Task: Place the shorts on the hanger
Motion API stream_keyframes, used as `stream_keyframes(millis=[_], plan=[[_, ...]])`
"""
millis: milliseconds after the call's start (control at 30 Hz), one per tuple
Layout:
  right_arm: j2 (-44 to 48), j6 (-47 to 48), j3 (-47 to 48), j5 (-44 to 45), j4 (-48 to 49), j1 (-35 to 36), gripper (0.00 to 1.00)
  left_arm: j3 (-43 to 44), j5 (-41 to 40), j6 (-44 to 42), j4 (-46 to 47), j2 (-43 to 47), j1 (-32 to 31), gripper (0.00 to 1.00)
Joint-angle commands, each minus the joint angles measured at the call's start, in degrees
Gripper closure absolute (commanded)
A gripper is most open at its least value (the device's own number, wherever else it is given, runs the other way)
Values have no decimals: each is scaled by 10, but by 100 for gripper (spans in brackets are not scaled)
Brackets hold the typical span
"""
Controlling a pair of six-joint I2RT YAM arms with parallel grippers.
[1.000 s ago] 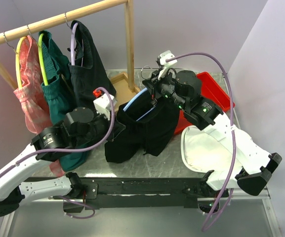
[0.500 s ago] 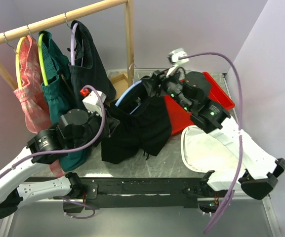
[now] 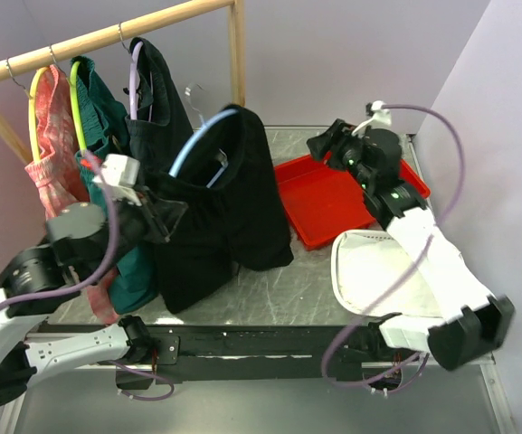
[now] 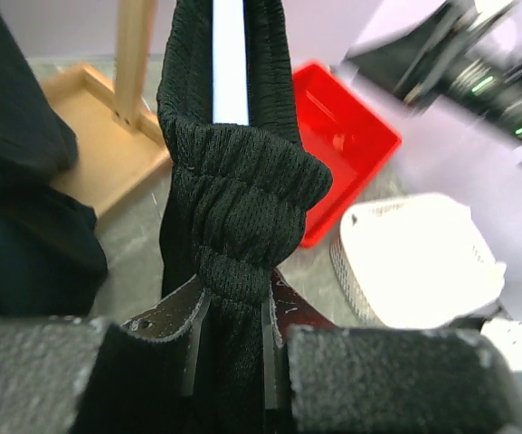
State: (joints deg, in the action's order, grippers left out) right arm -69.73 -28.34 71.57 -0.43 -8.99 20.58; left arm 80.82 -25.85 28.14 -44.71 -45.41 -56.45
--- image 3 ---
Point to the light blue hanger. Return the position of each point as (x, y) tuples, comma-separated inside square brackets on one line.
[(190, 144)]

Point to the white perforated laundry basket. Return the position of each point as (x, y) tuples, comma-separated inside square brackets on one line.
[(364, 264)]

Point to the lilac hanger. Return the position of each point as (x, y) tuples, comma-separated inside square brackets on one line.
[(133, 92)]

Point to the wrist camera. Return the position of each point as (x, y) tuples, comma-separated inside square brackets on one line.
[(378, 114), (120, 174)]

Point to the red plastic tray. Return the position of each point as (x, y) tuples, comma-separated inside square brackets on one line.
[(320, 202)]

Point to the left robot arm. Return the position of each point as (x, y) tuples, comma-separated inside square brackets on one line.
[(80, 246)]

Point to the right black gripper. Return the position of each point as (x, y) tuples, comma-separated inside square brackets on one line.
[(333, 140)]

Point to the pink patterned shorts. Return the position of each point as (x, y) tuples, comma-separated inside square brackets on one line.
[(59, 177)]

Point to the teal green shorts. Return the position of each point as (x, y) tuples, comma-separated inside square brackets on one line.
[(105, 130)]

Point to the aluminium rail frame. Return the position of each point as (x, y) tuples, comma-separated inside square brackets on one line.
[(86, 401)]

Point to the dark green shorts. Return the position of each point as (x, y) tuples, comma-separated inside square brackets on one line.
[(162, 126)]

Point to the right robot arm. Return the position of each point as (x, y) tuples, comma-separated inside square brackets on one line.
[(408, 277)]

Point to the lime green hanger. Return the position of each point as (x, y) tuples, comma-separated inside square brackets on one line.
[(75, 109)]

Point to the wooden clothes rack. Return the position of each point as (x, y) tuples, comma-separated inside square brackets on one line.
[(89, 42)]

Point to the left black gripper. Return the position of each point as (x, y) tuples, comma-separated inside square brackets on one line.
[(159, 215)]

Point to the yellow hanger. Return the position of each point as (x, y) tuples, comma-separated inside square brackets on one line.
[(32, 119)]

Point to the black shorts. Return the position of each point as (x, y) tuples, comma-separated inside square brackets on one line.
[(234, 218)]

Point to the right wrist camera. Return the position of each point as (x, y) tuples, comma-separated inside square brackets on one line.
[(378, 114)]

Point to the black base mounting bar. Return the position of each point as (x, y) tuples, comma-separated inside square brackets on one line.
[(221, 353)]

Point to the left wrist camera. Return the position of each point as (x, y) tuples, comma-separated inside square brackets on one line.
[(120, 174)]

